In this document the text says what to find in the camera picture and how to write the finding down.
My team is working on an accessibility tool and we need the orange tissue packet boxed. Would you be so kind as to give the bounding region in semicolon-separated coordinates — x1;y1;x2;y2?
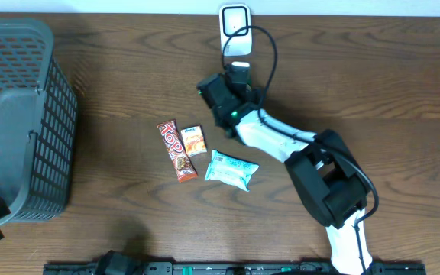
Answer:
180;125;207;157

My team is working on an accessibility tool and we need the teal wet wipes pack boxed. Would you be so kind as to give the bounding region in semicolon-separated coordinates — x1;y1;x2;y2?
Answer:
205;150;259;192

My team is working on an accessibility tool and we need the red Top chocolate bar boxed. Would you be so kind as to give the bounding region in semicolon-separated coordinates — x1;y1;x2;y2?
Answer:
157;119;198;183

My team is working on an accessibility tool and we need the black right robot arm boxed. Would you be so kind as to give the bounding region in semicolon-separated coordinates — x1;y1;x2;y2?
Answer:
196;74;375;274

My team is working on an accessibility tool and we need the white barcode scanner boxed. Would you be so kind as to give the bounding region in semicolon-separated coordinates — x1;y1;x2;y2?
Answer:
219;4;252;56

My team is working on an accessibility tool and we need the grey plastic basket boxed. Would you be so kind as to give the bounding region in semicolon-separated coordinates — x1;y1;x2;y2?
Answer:
0;19;78;225

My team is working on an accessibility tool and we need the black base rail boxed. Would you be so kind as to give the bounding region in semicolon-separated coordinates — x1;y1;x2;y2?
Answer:
43;260;427;275

